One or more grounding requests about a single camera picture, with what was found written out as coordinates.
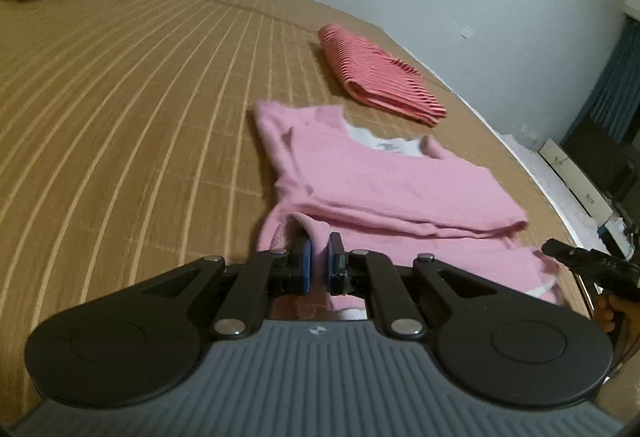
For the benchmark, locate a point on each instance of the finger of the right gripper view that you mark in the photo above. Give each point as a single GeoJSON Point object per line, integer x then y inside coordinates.
{"type": "Point", "coordinates": [569, 256]}

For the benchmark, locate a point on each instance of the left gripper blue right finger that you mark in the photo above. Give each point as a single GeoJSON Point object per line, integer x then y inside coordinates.
{"type": "Point", "coordinates": [372, 276]}

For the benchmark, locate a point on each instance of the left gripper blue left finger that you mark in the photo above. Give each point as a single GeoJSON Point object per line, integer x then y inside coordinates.
{"type": "Point", "coordinates": [265, 277]}

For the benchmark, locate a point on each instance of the pink sweatshirt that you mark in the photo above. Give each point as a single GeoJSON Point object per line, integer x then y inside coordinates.
{"type": "Point", "coordinates": [396, 197]}

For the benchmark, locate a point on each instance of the person's right hand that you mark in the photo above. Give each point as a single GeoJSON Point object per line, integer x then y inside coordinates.
{"type": "Point", "coordinates": [606, 307]}

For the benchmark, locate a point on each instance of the white box beside bed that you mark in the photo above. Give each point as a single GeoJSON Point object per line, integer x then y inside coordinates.
{"type": "Point", "coordinates": [577, 182]}

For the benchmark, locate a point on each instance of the dark teal curtain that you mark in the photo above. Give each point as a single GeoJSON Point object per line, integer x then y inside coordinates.
{"type": "Point", "coordinates": [614, 100]}

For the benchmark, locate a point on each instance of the folded red striped garment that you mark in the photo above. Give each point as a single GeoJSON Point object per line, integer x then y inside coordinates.
{"type": "Point", "coordinates": [374, 77]}

